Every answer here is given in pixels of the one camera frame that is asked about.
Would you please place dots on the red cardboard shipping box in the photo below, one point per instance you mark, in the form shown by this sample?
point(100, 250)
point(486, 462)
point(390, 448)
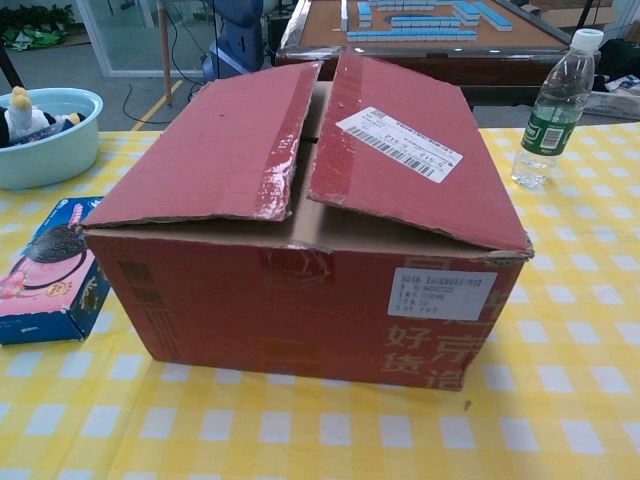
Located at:
point(250, 300)

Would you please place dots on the blue white robot base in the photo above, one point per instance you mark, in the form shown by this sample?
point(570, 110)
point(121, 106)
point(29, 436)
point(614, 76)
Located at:
point(240, 35)

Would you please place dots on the blue pink cookie box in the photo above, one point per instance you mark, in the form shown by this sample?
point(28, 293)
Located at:
point(45, 280)

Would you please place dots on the yellow white checkered tablecloth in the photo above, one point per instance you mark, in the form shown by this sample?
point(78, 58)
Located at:
point(300, 435)

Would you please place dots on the brown mahjong table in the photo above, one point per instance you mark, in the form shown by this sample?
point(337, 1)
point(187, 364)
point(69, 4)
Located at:
point(325, 30)

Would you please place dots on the blue mahjong tile row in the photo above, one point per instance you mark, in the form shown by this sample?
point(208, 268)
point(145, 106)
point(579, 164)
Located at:
point(410, 35)
point(425, 21)
point(365, 12)
point(410, 5)
point(492, 16)

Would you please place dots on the wooden pole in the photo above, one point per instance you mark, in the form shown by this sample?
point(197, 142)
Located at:
point(165, 55)

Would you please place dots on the clear water bottle green label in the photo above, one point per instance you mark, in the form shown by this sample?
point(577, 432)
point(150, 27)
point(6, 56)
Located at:
point(555, 100)

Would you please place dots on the light blue plastic basin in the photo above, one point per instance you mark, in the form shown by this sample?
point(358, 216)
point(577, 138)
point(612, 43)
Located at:
point(55, 155)

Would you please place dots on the dark blue snack packet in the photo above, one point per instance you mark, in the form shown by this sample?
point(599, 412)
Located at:
point(47, 134)

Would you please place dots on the white framed glass partition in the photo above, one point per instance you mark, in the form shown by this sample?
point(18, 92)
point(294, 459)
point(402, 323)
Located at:
point(95, 35)

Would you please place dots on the white plastic basket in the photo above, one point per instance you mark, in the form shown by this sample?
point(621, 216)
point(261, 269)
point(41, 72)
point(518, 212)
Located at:
point(612, 106)

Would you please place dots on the penguin plush toy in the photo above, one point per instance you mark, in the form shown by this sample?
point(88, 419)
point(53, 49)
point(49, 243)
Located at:
point(22, 117)

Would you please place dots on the black bag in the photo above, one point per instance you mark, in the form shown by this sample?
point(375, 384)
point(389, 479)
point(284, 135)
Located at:
point(617, 57)

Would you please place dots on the green bag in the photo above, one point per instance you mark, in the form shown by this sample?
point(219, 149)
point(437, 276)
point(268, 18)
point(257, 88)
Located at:
point(32, 37)

